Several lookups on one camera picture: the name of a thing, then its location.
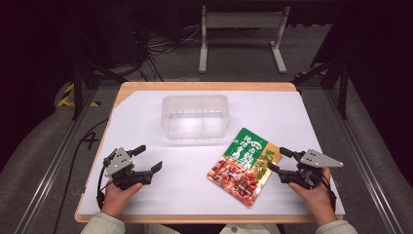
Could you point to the person's pale jacket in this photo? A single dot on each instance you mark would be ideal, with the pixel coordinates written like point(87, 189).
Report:
point(233, 229)

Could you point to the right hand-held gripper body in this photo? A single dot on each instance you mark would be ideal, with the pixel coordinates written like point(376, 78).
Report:
point(314, 160)

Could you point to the person's left hand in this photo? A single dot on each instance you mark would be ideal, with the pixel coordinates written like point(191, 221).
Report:
point(116, 196)

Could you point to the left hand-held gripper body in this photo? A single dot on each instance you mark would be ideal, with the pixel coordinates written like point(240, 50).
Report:
point(119, 161)

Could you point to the clear plastic container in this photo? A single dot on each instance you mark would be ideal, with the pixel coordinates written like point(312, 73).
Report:
point(195, 117)

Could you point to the white table mat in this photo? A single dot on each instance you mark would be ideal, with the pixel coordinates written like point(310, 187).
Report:
point(181, 191)

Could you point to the yellow and black hazard tape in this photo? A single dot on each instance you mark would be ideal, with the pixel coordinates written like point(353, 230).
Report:
point(66, 97)

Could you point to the aluminium rail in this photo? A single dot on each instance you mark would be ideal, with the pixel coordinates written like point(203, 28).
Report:
point(367, 169)
point(48, 175)

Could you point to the black metal stand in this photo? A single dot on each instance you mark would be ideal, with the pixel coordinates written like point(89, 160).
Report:
point(77, 87)
point(342, 87)

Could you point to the person's right hand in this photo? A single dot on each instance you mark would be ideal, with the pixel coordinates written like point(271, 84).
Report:
point(316, 200)

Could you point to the white metal stand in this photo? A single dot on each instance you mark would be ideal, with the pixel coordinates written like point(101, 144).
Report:
point(204, 48)

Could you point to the green and red snack packet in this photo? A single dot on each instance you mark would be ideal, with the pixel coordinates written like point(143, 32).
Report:
point(244, 165)

